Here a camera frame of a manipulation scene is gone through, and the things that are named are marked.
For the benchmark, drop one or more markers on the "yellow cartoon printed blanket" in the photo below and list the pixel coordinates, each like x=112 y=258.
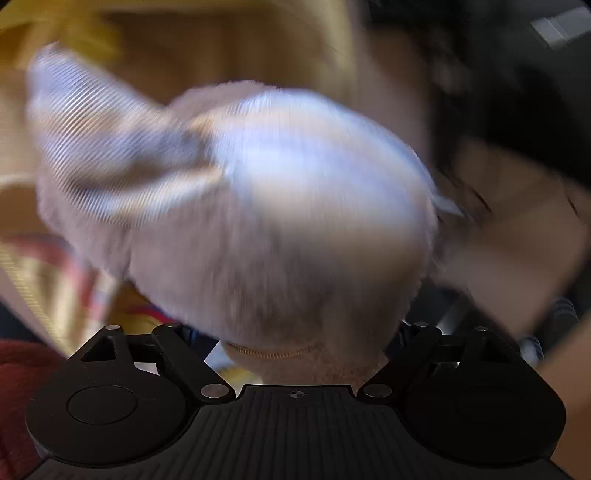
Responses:
x=41 y=277

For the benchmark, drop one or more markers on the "yellow banana plush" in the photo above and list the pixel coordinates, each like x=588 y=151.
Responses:
x=55 y=27

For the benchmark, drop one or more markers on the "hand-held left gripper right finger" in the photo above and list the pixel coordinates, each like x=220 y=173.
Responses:
x=406 y=355

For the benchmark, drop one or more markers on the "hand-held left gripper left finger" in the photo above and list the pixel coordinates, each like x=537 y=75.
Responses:
x=184 y=355

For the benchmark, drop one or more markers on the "person's red sweater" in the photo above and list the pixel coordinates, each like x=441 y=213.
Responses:
x=23 y=406

